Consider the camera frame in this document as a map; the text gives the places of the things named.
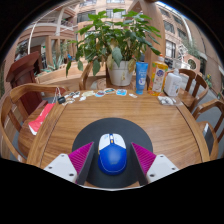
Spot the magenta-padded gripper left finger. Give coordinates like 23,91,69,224
43,141,95,185

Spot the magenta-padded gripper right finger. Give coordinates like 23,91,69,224
129,142,180,186

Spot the blue and white computer mouse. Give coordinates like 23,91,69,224
97,132,128,177

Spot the round dark grey mouse pad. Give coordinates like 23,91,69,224
71,117,154,189

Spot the red paper shopping bag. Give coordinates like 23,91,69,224
28,87,63,136

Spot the dark flat notebook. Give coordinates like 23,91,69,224
202,122,216,154

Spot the white cutout sticker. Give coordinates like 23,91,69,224
61,97,76,106

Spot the white wipes packet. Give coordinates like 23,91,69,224
157,95,178,106

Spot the dark patterned sticker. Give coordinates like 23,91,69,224
68,90,81,99

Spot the wooden armchair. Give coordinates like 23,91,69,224
0,83,68,161
192,98,224,161
78,61,111,92
176,68,210,113

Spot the cream rectangular sticker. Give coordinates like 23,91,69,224
81,90,96,98

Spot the white pump bottle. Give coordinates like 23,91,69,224
163,68,183,98

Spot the blue rectangular sticker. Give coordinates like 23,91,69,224
115,88,128,97

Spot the yellow liquid bottle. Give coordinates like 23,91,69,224
147,54,169,97

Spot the long wooden planter box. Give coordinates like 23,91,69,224
34,61,108,93

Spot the colourful rounded sticker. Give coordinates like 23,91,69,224
103,87,117,95

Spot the blue tube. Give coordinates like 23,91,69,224
135,61,149,96

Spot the spiky green agave plant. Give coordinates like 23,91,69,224
34,54,66,76

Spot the dark bust statue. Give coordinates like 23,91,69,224
14,42,30,62

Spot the green plant in white pot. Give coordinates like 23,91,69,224
65,8,163,88

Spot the dark red wooden pedestal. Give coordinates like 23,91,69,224
5,50,44,116

